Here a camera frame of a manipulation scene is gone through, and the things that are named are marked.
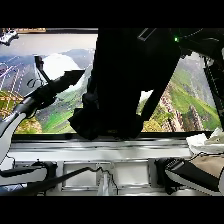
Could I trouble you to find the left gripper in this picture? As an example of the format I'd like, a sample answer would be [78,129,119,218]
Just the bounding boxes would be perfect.
[49,68,86,98]

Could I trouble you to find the silver frame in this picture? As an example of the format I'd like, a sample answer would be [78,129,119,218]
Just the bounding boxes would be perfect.
[0,137,224,197]

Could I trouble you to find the black garment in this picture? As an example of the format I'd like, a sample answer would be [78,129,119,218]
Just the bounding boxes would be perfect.
[67,28,183,141]

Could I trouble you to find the black cable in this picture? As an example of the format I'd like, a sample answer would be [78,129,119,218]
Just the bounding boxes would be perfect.
[87,165,118,188]

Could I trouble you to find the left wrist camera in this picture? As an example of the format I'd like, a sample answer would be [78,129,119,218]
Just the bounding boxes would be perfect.
[33,54,51,85]

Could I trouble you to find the beige garment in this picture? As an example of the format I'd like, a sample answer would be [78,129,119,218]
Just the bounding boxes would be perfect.
[190,153,224,179]

